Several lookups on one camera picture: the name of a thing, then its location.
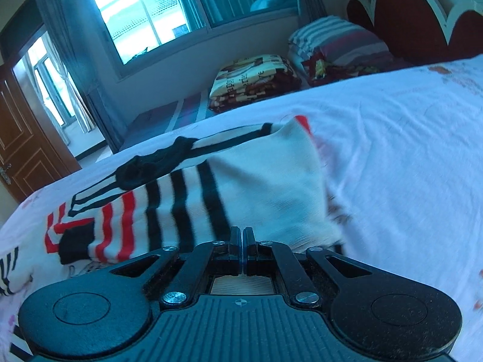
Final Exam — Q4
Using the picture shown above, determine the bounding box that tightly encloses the grey striped folded quilt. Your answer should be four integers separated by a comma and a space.
288, 16, 397, 80

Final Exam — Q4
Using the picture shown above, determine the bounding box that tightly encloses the red white scalloped headboard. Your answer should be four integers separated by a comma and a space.
345, 0, 483, 66

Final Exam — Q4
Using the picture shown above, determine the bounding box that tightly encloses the white black red striped sweater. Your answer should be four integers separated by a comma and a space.
44, 115, 348, 266

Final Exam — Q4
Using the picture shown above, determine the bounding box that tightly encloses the balcony glass door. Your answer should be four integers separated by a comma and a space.
11, 30, 97, 148

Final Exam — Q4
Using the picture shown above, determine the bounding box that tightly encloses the black striped white cloth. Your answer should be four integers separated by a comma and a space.
0, 247, 20, 297

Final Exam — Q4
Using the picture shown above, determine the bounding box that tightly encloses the bed with white floral sheet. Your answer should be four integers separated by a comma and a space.
0, 55, 483, 362

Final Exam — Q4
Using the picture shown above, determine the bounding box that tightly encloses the red patterned folded quilt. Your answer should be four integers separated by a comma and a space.
302, 51, 416, 85

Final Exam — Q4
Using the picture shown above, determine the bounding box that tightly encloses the teal cushion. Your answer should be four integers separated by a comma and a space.
250, 0, 299, 13

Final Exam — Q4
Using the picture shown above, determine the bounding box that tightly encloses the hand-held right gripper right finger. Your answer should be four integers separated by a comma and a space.
243, 227, 375, 307

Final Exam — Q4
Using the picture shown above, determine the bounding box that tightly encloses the brown wooden door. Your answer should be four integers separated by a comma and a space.
0, 62, 82, 202

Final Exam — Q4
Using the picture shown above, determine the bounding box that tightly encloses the large glass window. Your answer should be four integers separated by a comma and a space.
77, 0, 302, 80

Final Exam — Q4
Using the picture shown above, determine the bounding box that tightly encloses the cream brown printed folded blanket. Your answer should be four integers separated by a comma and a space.
209, 55, 302, 113

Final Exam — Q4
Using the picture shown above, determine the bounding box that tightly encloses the low bed with striped sheet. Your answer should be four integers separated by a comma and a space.
119, 83, 314, 151

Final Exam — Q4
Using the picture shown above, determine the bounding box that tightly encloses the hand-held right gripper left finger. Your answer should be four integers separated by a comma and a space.
109, 227, 242, 307

